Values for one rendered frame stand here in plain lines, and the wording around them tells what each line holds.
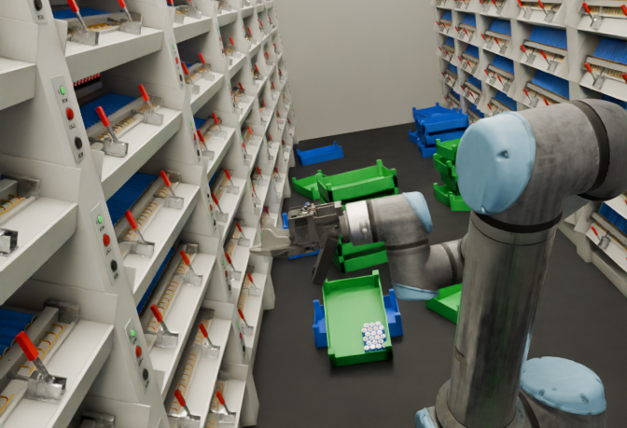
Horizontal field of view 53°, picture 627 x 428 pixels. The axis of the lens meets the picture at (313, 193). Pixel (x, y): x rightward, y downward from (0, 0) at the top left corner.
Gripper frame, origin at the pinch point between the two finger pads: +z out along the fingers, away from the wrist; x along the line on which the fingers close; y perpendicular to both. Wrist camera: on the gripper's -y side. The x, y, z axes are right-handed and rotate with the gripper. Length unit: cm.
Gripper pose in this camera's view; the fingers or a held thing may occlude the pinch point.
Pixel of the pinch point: (256, 252)
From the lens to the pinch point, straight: 135.1
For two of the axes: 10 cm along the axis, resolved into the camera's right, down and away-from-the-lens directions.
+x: -0.1, 3.1, -9.5
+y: -2.0, -9.3, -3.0
